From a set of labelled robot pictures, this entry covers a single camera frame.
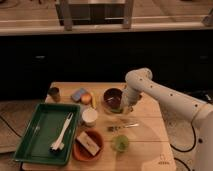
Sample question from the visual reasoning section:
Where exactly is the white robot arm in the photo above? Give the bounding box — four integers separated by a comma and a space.
121, 68, 213, 171

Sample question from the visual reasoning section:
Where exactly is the wooden stool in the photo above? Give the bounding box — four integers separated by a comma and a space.
55, 0, 134, 31

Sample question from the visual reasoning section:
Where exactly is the yellow banana toy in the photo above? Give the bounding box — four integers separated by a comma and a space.
90, 92, 96, 109

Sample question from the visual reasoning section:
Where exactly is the white brush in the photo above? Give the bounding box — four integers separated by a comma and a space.
50, 113, 73, 151

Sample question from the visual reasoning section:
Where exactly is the dark purple bowl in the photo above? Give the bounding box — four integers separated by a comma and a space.
102, 88, 122, 113

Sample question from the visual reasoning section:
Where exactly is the orange clay bowl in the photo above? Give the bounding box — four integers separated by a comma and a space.
73, 129, 104, 162

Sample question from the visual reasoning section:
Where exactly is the green plastic cup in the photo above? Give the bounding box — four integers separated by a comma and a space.
111, 135, 129, 152

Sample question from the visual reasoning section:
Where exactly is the wooden block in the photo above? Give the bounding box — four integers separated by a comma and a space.
77, 132, 100, 156

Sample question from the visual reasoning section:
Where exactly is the orange fruit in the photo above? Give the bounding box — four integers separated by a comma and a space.
81, 93, 92, 105

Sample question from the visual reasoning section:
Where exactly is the black cable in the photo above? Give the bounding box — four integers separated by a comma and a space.
169, 124, 197, 154

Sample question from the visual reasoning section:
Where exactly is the white paper cup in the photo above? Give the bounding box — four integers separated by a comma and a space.
82, 108, 98, 127

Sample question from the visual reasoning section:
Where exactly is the silver fork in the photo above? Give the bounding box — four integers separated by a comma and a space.
107, 123, 139, 132

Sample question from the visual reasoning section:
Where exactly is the green plastic tray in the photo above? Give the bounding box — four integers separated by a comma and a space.
14, 103, 80, 165

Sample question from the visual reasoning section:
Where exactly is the dark small can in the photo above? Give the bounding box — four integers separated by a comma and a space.
48, 87, 61, 102

